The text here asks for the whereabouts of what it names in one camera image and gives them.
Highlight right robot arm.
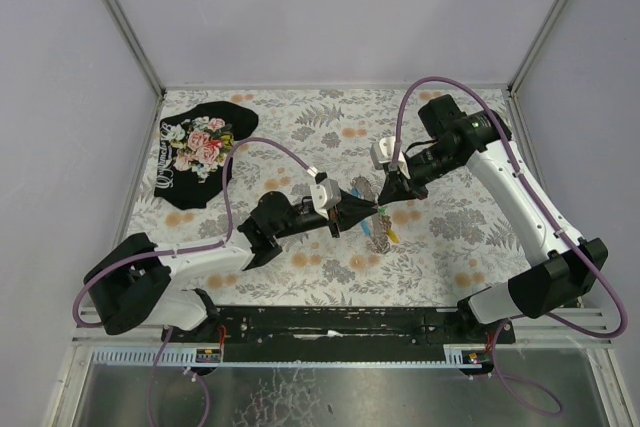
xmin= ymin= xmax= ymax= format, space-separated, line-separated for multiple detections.
xmin=371 ymin=95 xmax=608 ymax=324

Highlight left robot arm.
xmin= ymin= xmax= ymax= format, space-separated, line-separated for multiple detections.
xmin=80 ymin=191 xmax=378 ymax=336

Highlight black floral cloth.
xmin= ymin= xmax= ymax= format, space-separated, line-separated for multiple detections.
xmin=154 ymin=101 xmax=259 ymax=210

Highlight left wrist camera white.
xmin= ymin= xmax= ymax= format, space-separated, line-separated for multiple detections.
xmin=307 ymin=166 xmax=341 ymax=220

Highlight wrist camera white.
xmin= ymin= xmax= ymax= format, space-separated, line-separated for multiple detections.
xmin=370 ymin=136 xmax=411 ymax=179
xmin=307 ymin=166 xmax=341 ymax=220

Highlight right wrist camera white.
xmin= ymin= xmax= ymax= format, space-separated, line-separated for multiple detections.
xmin=370 ymin=136 xmax=411 ymax=179

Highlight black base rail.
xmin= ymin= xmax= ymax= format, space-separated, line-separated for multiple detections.
xmin=162 ymin=306 xmax=515 ymax=354

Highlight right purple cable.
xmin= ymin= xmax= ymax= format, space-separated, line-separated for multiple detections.
xmin=390 ymin=76 xmax=629 ymax=417

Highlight purple cable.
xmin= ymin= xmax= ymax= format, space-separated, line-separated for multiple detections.
xmin=390 ymin=76 xmax=629 ymax=417
xmin=72 ymin=137 xmax=321 ymax=328

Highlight white cable duct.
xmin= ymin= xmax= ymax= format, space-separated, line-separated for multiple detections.
xmin=92 ymin=346 xmax=490 ymax=369

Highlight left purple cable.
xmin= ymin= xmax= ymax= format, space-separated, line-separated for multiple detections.
xmin=72 ymin=137 xmax=321 ymax=328

